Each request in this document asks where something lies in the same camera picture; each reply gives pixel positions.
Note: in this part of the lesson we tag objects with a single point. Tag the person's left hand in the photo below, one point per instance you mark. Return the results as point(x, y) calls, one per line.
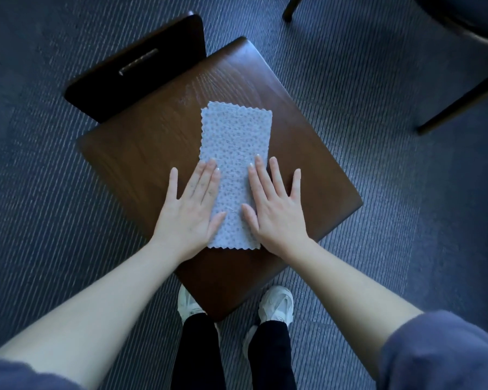
point(187, 223)

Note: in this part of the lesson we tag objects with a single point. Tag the person's right hand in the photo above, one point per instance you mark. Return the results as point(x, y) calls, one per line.
point(278, 223)

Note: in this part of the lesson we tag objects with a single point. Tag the light blue cleaning cloth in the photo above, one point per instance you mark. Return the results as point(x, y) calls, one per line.
point(236, 134)

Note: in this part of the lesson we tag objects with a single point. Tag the wooden chair with black cushion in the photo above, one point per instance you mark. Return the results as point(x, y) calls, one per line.
point(480, 16)

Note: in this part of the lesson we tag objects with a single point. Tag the person's left forearm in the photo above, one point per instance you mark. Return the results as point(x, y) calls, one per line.
point(85, 312)

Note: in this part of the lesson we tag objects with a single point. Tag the person's right forearm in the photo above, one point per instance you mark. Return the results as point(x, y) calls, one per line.
point(349, 296)

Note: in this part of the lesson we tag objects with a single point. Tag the small dark wooden chair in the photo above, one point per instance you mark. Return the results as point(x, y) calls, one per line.
point(146, 158)

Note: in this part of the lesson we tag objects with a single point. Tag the white left sneaker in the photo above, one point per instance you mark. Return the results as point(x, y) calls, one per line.
point(187, 304)

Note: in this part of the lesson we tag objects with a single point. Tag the white sneaker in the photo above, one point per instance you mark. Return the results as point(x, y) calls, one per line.
point(276, 304)
point(187, 304)

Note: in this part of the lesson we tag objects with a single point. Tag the white right sneaker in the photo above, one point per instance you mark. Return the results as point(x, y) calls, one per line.
point(276, 304)

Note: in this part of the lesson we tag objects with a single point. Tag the black trousers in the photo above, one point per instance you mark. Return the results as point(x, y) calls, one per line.
point(197, 357)

